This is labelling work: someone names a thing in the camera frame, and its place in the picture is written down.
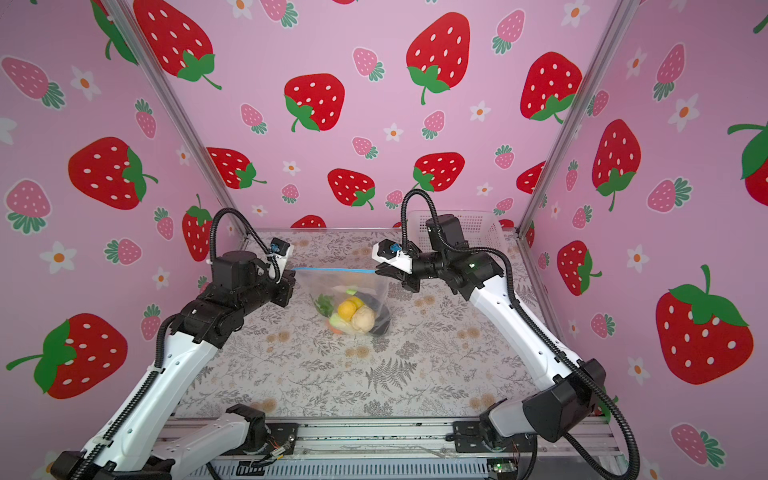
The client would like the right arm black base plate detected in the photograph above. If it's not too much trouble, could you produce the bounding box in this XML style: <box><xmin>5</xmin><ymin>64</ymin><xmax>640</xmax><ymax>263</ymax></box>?
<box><xmin>445</xmin><ymin>420</ymin><xmax>537</xmax><ymax>454</ymax></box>

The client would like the aluminium corner post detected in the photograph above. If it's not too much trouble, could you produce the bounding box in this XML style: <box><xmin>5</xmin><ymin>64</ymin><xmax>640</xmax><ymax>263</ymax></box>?
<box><xmin>104</xmin><ymin>0</ymin><xmax>235</xmax><ymax>208</ymax></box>
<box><xmin>517</xmin><ymin>0</ymin><xmax>640</xmax><ymax>238</ymax></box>

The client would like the white radish with leaves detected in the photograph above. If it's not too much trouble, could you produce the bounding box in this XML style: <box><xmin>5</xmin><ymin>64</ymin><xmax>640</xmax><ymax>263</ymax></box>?
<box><xmin>313</xmin><ymin>295</ymin><xmax>349</xmax><ymax>334</ymax></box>

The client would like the white plastic mesh basket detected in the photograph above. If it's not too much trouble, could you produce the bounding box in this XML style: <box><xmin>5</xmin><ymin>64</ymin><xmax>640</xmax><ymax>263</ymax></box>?
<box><xmin>407</xmin><ymin>210</ymin><xmax>508</xmax><ymax>252</ymax></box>

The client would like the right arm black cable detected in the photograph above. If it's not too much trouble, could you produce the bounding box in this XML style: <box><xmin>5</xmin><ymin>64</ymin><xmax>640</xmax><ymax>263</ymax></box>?
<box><xmin>400</xmin><ymin>188</ymin><xmax>641</xmax><ymax>480</ymax></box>

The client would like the aluminium right corner post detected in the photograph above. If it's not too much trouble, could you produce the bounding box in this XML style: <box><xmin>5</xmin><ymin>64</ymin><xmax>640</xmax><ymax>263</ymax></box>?
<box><xmin>517</xmin><ymin>0</ymin><xmax>640</xmax><ymax>238</ymax></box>

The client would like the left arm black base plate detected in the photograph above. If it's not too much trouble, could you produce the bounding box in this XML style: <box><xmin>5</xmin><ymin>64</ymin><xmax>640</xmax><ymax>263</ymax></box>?
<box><xmin>223</xmin><ymin>422</ymin><xmax>299</xmax><ymax>459</ymax></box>

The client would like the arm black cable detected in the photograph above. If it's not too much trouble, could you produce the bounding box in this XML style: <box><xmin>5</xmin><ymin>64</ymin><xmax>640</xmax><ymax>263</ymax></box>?
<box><xmin>400</xmin><ymin>188</ymin><xmax>641</xmax><ymax>480</ymax></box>
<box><xmin>65</xmin><ymin>206</ymin><xmax>283</xmax><ymax>480</ymax></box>

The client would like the beige pear shaped fruit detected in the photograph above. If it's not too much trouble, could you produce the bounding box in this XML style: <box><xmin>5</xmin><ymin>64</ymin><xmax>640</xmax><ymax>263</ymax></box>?
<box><xmin>350</xmin><ymin>306</ymin><xmax>376</xmax><ymax>333</ymax></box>

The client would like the clear zip bag blue zipper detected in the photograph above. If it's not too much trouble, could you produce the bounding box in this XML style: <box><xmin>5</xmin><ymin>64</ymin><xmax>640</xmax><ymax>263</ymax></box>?
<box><xmin>296</xmin><ymin>267</ymin><xmax>392</xmax><ymax>337</ymax></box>

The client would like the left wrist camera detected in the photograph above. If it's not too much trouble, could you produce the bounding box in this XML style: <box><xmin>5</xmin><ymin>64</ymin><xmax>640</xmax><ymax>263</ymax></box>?
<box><xmin>267</xmin><ymin>237</ymin><xmax>294</xmax><ymax>278</ymax></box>

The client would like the aluminium front rail frame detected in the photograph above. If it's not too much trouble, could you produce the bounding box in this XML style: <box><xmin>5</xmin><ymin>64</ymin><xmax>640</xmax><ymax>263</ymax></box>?
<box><xmin>122</xmin><ymin>416</ymin><xmax>631</xmax><ymax>480</ymax></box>

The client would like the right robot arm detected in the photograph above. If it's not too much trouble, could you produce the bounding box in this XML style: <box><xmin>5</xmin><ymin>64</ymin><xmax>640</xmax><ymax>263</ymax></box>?
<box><xmin>371</xmin><ymin>240</ymin><xmax>605</xmax><ymax>448</ymax></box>

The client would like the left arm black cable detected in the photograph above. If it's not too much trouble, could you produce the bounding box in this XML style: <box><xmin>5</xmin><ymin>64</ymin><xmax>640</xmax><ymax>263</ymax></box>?
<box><xmin>65</xmin><ymin>206</ymin><xmax>283</xmax><ymax>480</ymax></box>

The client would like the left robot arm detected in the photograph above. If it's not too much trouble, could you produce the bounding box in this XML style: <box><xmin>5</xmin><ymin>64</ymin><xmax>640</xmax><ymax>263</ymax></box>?
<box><xmin>50</xmin><ymin>240</ymin><xmax>295</xmax><ymax>479</ymax></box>

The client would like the aluminium left corner post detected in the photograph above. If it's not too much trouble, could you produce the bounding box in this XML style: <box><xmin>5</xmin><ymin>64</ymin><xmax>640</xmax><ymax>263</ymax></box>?
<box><xmin>104</xmin><ymin>0</ymin><xmax>235</xmax><ymax>208</ymax></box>

